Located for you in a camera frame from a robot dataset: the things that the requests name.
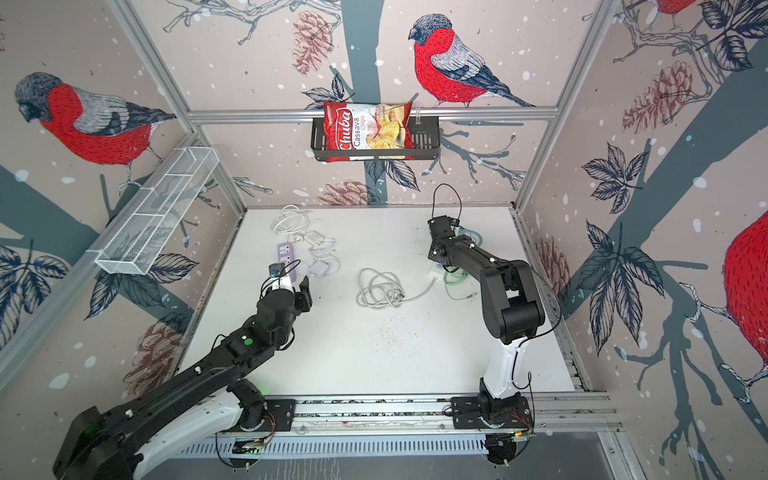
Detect purple power strip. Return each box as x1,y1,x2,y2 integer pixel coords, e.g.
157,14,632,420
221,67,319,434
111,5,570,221
277,242,300,289

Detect light green charger with cable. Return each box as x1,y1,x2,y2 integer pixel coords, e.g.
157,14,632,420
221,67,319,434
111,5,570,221
443,268,479,301

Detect white blue power strip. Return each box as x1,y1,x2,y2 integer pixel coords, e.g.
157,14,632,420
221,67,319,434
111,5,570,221
355,267,437,310

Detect white charger cable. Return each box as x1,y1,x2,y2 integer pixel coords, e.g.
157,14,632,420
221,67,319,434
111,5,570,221
271,205,313,238

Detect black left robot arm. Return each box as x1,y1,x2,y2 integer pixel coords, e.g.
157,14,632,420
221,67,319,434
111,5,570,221
52,261,312,479

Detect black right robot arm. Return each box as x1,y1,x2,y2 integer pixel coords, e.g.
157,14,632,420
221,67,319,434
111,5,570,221
427,215,546,427

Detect red cassava chips bag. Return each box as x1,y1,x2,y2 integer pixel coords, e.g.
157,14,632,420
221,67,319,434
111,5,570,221
323,102,413,162

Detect white charger adapter with cable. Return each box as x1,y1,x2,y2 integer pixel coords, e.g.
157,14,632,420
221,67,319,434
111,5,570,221
296,230,341,278

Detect black wire wall basket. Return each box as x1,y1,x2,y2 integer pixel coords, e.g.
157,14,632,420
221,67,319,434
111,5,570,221
310,117,441,163

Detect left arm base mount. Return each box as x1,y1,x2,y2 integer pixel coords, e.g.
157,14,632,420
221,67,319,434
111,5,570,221
221,397,297,434

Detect white mesh wall shelf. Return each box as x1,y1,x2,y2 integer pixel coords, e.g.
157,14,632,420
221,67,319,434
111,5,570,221
95,146,219,275

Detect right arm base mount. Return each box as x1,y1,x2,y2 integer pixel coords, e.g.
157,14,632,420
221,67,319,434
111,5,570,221
449,392,534,430

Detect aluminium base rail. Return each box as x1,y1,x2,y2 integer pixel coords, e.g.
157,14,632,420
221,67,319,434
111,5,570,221
122,391,622,438

